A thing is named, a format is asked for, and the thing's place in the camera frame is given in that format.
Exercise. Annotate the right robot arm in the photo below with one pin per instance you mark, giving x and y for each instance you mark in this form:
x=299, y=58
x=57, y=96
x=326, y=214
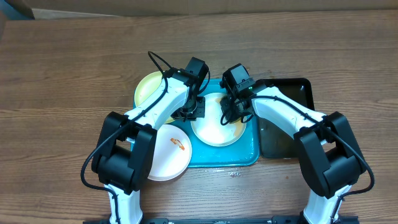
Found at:
x=331, y=161

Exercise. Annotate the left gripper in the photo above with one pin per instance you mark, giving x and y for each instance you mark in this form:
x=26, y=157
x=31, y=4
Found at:
x=201, y=112

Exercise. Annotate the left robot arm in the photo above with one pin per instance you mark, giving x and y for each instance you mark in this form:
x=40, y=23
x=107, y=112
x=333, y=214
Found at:
x=125, y=150

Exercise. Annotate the black water tray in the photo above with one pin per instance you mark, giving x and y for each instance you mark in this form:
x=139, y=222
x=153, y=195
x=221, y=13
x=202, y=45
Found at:
x=273, y=142

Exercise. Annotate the brown cardboard backdrop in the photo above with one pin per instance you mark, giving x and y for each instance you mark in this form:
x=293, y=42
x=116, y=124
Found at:
x=38, y=8

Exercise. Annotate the yellow green sponge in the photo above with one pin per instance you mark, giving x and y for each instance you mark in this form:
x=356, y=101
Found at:
x=239, y=129

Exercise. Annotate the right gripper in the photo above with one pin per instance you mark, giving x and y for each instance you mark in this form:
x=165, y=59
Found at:
x=232, y=111

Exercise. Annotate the white plate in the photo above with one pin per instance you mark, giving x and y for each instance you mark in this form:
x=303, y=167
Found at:
x=172, y=155
x=209, y=129

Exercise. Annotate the yellow plate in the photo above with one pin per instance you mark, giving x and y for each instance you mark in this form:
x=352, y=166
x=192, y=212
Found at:
x=149, y=89

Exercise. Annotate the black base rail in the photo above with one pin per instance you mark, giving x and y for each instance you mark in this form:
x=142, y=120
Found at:
x=274, y=220

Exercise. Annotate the teal plastic tray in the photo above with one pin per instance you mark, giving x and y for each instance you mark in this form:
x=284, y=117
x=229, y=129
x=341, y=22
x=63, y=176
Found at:
x=243, y=152

